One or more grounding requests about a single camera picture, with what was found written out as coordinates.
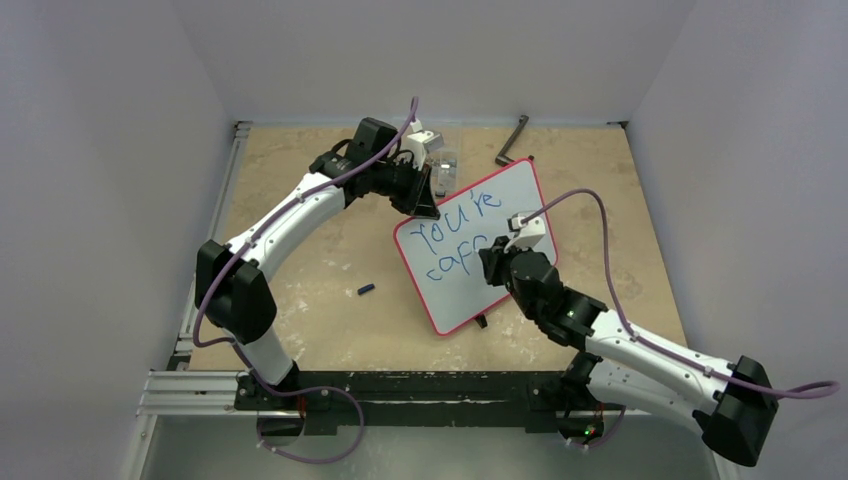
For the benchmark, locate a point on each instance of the black metal bracket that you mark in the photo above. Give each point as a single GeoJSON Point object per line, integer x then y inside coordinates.
{"type": "Point", "coordinates": [503, 158]}

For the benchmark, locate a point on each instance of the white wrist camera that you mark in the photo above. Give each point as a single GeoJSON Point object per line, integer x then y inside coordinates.
{"type": "Point", "coordinates": [527, 230]}
{"type": "Point", "coordinates": [421, 142]}

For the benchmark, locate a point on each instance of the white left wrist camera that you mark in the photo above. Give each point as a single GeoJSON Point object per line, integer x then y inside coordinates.
{"type": "Point", "coordinates": [421, 142]}

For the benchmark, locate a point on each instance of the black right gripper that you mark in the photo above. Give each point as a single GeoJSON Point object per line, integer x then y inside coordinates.
{"type": "Point", "coordinates": [494, 263]}

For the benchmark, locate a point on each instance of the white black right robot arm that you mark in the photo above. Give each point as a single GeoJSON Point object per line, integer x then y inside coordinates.
{"type": "Point", "coordinates": [730, 401]}

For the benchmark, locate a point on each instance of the pink framed whiteboard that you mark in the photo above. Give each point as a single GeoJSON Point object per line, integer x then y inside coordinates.
{"type": "Point", "coordinates": [441, 256]}

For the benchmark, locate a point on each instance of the black whiteboard clip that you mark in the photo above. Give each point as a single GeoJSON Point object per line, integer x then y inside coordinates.
{"type": "Point", "coordinates": [482, 322]}

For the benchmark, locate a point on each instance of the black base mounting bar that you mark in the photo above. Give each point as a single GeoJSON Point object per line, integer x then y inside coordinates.
{"type": "Point", "coordinates": [533, 401]}

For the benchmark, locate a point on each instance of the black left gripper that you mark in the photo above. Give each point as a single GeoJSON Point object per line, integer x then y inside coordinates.
{"type": "Point", "coordinates": [418, 200]}

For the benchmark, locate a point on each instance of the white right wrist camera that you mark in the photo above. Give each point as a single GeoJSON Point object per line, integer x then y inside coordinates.
{"type": "Point", "coordinates": [527, 230]}

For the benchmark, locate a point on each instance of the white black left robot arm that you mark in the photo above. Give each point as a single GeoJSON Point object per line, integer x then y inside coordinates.
{"type": "Point", "coordinates": [232, 278]}

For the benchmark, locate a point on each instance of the clear plastic screw box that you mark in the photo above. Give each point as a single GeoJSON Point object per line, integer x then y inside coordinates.
{"type": "Point", "coordinates": [445, 161]}

